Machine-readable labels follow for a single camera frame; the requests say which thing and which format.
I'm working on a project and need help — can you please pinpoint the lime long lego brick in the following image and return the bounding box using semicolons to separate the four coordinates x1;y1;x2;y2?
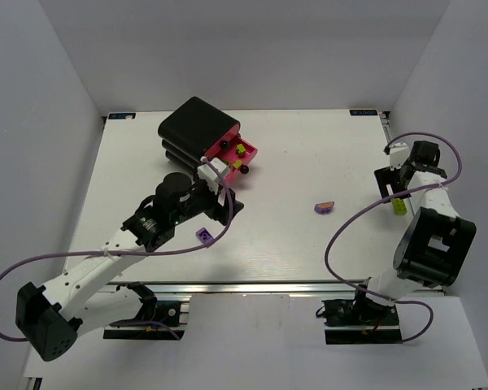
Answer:
390;197;407;215

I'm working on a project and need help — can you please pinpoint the purple curved lego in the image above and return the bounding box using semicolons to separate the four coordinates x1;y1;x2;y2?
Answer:
195;227;214;245

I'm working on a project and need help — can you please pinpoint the pink drawer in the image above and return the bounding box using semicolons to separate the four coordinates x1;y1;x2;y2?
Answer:
214;134;258;184
203;123;241;159

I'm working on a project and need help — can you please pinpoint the small lime lego brick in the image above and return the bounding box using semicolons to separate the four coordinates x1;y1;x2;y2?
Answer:
236;144;246;158

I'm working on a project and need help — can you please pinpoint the pink top drawer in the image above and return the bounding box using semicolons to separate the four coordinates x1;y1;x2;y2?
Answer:
203;123;241;159

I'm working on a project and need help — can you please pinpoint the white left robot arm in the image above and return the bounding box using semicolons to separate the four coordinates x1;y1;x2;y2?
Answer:
15;172;244;362

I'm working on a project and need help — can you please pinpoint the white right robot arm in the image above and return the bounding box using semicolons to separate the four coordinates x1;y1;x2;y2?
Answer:
351;141;477;320

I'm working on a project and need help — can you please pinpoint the black lower drawer knob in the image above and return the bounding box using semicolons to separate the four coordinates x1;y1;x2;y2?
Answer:
239;165;250;175

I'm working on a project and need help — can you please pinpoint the black drawer cabinet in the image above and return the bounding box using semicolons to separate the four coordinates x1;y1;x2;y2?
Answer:
158;97;241;171

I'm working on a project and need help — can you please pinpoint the blue label right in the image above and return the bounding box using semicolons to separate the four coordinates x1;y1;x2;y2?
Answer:
349;109;378;116

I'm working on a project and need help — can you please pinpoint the blue label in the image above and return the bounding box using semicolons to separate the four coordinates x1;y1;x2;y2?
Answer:
349;109;378;116
107;112;136;120

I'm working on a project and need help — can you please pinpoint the purple butterfly lego brick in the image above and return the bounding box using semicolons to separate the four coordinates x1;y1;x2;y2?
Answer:
314;201;335;215

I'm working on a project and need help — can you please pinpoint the blue label left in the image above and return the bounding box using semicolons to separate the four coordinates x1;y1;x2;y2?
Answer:
107;112;136;120

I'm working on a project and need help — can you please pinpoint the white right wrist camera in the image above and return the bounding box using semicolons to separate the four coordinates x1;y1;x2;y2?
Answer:
384;142;410;171

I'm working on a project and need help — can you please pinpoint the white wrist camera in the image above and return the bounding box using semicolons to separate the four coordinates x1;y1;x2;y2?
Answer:
384;142;410;171
194;157;229;204

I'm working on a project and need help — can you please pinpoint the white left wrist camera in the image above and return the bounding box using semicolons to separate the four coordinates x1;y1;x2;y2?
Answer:
194;157;229;204

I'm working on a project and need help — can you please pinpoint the aluminium table edge rail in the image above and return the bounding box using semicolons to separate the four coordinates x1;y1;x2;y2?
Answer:
59;279;447;296

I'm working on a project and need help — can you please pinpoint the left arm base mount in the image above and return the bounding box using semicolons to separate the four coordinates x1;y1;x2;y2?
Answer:
102;296;190;341

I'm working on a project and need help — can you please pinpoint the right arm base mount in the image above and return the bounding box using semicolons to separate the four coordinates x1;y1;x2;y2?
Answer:
316;299;403;345

